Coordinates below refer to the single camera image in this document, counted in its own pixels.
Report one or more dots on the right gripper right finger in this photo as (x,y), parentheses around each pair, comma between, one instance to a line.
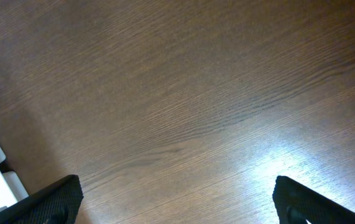
(296,203)

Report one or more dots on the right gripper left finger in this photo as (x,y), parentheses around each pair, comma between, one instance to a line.
(57,203)

